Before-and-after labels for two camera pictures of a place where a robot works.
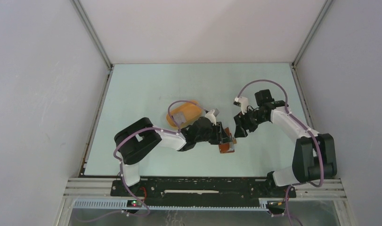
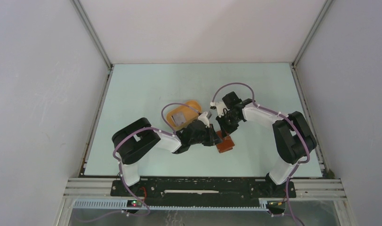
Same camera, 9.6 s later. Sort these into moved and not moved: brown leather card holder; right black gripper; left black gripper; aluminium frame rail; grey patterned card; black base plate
Moved: brown leather card holder; right black gripper
Not moved: left black gripper; grey patterned card; aluminium frame rail; black base plate
